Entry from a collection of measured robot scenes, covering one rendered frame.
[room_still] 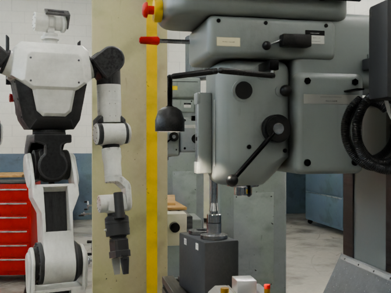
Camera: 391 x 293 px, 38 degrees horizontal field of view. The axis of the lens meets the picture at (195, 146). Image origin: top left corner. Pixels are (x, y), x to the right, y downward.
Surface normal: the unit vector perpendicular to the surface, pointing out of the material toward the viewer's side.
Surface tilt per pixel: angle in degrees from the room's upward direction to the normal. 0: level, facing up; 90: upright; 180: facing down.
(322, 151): 90
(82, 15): 90
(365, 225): 90
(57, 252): 66
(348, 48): 90
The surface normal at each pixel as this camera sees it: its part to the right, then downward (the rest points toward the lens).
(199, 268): -0.92, 0.00
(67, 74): 0.43, 0.01
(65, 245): 0.39, -0.40
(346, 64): 0.22, 0.01
